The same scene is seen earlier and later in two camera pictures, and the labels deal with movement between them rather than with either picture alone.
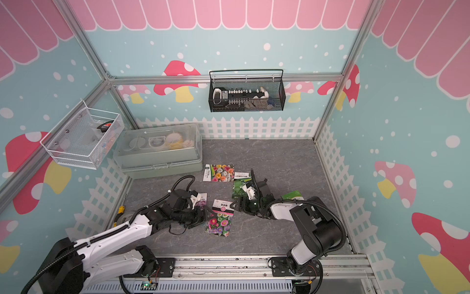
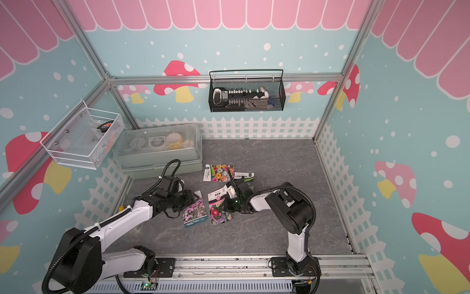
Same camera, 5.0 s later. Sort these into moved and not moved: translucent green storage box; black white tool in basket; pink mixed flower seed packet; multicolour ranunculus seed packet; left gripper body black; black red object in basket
Moved: left gripper body black; pink mixed flower seed packet
Not moved: translucent green storage box; multicolour ranunculus seed packet; black white tool in basket; black red object in basket
